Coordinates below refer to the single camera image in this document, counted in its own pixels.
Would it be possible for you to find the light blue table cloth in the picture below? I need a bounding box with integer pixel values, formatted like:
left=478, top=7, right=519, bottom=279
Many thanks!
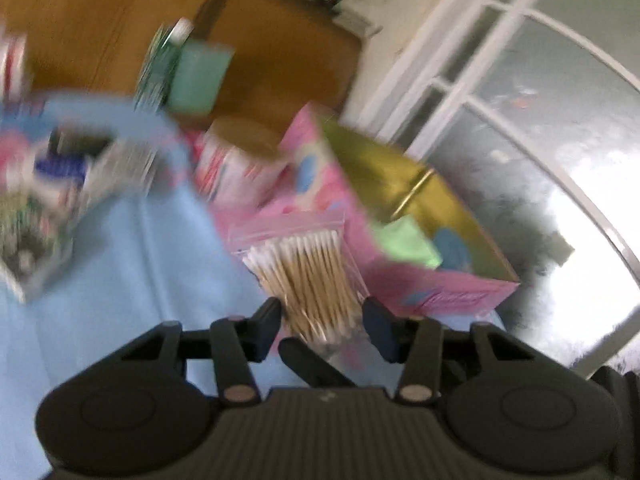
left=0, top=91, right=506, bottom=480

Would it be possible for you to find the pink striped packet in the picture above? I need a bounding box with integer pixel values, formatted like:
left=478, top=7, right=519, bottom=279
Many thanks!
left=194, top=119, right=292, bottom=207

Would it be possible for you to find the teal box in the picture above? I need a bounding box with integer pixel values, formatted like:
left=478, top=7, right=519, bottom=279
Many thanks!
left=167, top=41, right=236, bottom=114

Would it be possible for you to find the light green cloth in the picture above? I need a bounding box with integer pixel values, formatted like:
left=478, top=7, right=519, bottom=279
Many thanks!
left=372, top=214, right=444, bottom=269

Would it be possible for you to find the light blue soft pad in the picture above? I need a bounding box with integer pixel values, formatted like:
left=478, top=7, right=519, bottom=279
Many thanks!
left=433, top=227, right=474, bottom=271

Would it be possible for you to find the pink box with gold inside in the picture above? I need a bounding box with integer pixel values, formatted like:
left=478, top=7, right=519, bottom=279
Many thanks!
left=278, top=102, right=521, bottom=319

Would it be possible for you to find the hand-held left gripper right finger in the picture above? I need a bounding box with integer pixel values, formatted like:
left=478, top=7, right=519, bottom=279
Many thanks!
left=361, top=297, right=536, bottom=404

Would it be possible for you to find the white window frame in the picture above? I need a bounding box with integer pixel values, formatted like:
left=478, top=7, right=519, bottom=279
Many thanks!
left=357, top=0, right=640, bottom=281

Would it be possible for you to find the bag of cotton swabs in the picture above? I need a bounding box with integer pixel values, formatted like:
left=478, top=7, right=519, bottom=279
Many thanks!
left=229, top=210, right=369, bottom=357

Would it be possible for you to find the red and white packet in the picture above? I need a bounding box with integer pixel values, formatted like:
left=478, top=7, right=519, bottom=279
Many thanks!
left=0, top=34, right=30, bottom=102

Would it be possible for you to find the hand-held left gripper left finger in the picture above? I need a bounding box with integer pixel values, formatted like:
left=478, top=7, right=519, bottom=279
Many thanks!
left=120, top=297, right=284, bottom=405

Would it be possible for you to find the patterned storage basket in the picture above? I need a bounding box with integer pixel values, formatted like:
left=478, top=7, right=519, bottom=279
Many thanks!
left=0, top=124, right=167, bottom=303

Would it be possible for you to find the brown wooden table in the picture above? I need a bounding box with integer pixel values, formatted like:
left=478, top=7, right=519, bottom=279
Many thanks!
left=197, top=0, right=364, bottom=128

